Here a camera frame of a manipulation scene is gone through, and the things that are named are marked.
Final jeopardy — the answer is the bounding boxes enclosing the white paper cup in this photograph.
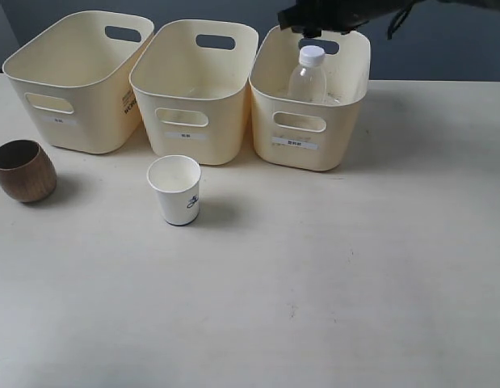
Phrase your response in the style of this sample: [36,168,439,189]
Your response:
[146,155,201,226]

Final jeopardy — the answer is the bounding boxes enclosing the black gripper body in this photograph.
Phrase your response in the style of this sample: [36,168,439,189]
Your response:
[278,0,415,39]

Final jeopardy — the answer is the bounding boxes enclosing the left cream plastic bin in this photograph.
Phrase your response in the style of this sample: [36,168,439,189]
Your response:
[2,11,154,154]

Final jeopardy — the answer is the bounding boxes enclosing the black cable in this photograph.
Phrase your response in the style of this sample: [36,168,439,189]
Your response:
[385,6,414,40]

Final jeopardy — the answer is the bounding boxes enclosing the brown wooden cup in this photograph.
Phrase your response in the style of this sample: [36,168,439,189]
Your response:
[0,139,57,203]

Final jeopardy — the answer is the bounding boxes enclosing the clear bottle white cap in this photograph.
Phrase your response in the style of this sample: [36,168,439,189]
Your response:
[287,45,327,104]

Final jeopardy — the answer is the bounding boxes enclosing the middle cream plastic bin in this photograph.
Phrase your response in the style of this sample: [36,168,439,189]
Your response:
[129,19,259,166]

